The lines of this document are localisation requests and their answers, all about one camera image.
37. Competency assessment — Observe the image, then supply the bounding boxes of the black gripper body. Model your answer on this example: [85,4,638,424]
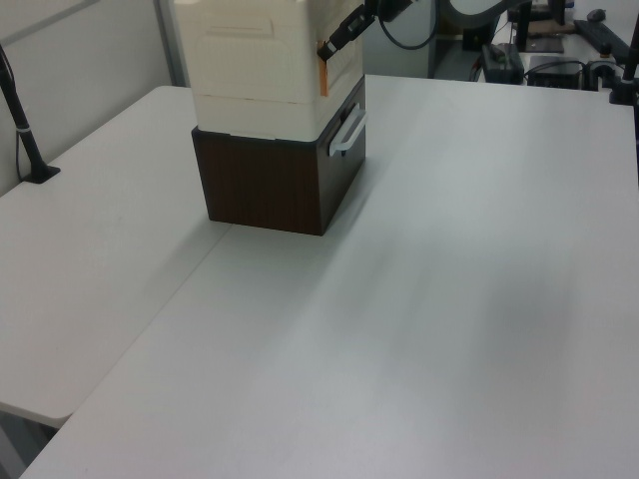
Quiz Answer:
[362,0,421,24]

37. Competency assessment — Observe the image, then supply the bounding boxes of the copper tape tab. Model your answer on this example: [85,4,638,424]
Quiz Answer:
[317,40,332,99]

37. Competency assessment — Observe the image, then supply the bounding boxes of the cream cabinet door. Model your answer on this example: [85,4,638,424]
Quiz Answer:
[324,0,361,85]

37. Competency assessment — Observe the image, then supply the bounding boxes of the cream plastic cabinet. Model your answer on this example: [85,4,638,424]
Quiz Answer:
[172,0,364,142]

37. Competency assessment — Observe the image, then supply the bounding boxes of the grey partition panel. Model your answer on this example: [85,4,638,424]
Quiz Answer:
[361,9,436,80]

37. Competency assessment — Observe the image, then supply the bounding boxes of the black and green device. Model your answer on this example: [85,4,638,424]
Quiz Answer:
[479,42,526,84]

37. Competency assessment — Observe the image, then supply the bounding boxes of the black monitor stand pole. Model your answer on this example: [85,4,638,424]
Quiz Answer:
[513,0,536,52]

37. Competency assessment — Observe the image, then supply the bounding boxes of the dark brown wooden drawer box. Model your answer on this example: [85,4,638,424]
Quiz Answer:
[191,74,368,238]

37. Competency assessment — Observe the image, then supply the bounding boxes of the brown cardboard piece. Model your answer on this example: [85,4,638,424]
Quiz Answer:
[528,19,576,37]

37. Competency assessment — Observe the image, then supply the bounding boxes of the black box device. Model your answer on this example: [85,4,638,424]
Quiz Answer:
[527,54,586,89]

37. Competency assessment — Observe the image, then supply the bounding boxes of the black keyboard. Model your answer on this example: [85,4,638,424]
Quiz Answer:
[573,19,635,57]

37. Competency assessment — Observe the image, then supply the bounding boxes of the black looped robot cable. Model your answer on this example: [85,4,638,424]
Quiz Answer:
[376,0,443,52]

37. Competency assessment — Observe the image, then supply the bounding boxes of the white drawer handle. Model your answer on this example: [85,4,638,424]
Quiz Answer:
[327,107,368,153]

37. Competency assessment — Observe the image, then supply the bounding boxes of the black bracket with orange knob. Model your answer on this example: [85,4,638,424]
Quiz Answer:
[584,43,621,92]

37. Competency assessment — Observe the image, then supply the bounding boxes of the black camera stand with clamp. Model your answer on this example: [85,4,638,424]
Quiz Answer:
[606,0,639,106]

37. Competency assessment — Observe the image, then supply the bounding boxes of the black camera stand pole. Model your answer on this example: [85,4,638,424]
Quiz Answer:
[0,43,62,186]

